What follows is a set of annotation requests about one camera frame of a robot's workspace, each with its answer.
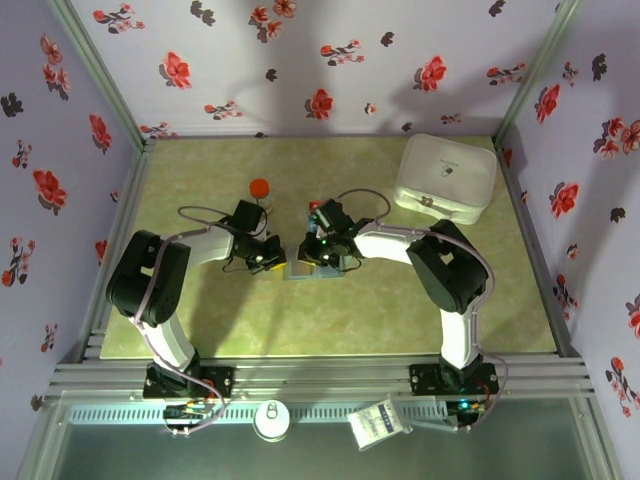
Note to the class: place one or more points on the aluminium front frame rail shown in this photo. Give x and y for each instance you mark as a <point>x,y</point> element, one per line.
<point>320,377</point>

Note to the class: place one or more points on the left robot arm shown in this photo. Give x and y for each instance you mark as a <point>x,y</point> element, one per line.
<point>147,280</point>

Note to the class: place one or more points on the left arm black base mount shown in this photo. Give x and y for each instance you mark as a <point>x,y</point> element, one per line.
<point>215,382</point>

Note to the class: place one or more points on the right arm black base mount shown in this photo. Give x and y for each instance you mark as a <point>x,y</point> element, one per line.
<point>425,380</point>

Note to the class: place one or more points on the red-capped orange pill bottle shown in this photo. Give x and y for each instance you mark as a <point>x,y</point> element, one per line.
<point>259,187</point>

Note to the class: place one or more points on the white medicine box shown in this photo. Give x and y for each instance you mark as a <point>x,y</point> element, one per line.
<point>445,172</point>

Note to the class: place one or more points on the aluminium side rail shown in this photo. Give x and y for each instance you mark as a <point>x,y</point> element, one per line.
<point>520,200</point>
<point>129,200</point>

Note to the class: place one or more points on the silver tin can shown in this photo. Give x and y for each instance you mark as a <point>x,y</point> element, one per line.
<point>272,421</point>

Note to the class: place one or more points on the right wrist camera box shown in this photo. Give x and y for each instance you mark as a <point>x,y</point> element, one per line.
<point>322,221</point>

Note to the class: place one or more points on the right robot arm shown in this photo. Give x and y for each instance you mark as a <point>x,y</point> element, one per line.
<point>445,270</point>

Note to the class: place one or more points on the brown credit card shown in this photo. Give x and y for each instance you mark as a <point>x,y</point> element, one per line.
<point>300,271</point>

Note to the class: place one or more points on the white label tag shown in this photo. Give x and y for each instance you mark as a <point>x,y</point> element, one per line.
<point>376,425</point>

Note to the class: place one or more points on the aluminium frame post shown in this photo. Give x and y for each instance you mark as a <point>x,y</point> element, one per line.
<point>94,60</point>
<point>540,60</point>

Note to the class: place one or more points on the grey-green card holder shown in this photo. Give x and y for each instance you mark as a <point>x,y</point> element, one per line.
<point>295,274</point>

